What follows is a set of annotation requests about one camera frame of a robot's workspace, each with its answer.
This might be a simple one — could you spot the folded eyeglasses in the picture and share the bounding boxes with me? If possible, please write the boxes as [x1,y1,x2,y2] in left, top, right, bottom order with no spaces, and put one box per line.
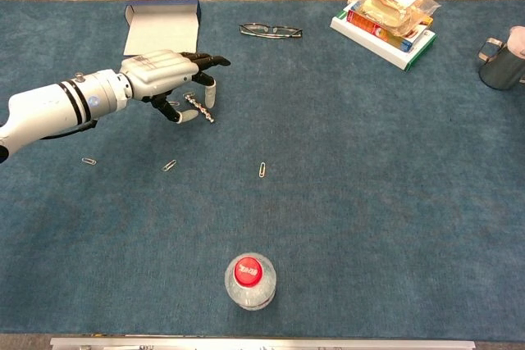
[238,23,304,41]

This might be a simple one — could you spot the red capped water bottle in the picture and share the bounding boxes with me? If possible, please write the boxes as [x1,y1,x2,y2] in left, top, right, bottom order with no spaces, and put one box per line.
[223,252,277,311]

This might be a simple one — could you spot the aluminium rail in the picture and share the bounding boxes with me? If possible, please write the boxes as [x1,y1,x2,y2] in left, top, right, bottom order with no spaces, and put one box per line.
[49,336,477,350]

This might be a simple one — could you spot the blue felt table mat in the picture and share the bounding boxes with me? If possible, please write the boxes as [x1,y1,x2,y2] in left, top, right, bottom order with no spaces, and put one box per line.
[0,0,525,343]

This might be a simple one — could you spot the orange printed box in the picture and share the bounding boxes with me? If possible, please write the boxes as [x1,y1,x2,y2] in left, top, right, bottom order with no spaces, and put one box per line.
[346,7,435,53]

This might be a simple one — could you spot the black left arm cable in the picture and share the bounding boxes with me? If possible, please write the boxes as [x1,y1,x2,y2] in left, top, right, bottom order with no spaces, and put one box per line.
[39,119,99,142]

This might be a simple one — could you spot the open blue cardboard box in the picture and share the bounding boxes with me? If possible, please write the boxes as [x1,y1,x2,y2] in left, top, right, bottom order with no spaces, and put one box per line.
[123,0,202,57]

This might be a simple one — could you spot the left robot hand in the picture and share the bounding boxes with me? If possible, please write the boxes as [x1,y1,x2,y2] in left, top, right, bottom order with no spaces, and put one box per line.
[119,49,231,125]

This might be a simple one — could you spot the white and green book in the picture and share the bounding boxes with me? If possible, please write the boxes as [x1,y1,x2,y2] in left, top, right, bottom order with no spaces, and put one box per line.
[329,3,438,72]

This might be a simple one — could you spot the metal pitcher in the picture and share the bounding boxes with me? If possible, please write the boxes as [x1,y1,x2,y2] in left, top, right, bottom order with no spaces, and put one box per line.
[477,37,525,91]

